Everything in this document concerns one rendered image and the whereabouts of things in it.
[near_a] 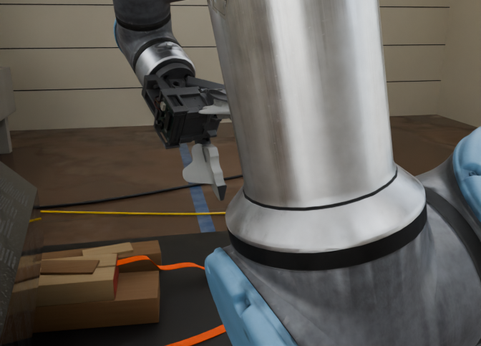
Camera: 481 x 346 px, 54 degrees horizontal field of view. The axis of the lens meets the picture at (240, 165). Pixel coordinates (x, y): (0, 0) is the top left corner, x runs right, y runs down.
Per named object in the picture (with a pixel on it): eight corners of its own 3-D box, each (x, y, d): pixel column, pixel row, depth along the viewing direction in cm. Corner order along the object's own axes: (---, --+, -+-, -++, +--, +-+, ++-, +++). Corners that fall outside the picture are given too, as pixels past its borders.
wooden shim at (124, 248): (84, 261, 239) (84, 258, 238) (81, 252, 248) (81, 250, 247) (133, 252, 248) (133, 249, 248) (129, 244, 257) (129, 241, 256)
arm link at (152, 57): (180, 85, 83) (191, 37, 77) (192, 102, 81) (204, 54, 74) (132, 89, 79) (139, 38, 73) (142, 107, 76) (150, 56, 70)
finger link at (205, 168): (185, 208, 70) (173, 148, 71) (220, 200, 73) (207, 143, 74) (194, 206, 68) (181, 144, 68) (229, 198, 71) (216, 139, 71)
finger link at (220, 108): (218, 129, 58) (186, 124, 66) (258, 124, 61) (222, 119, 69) (217, 104, 57) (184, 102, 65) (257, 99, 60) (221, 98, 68)
